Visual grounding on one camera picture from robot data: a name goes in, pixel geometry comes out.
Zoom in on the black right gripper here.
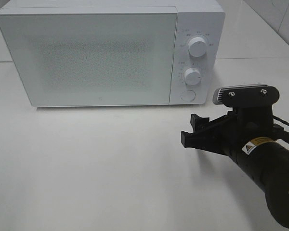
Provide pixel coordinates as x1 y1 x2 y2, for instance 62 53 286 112
181 106 287 159

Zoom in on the white round door button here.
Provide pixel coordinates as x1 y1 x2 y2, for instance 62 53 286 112
181 90 196 102

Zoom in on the white microwave knob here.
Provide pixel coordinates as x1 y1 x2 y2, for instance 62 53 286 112
184 68 202 86
188 36 208 57

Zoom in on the white microwave door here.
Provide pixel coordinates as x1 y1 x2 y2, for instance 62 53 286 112
0 13 177 107

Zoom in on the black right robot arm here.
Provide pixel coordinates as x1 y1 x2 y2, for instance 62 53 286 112
181 106 289 228

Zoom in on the white microwave oven body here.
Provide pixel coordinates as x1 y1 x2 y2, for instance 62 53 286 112
0 0 225 107

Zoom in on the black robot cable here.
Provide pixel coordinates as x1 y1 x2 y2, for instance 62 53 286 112
271 115 289 142

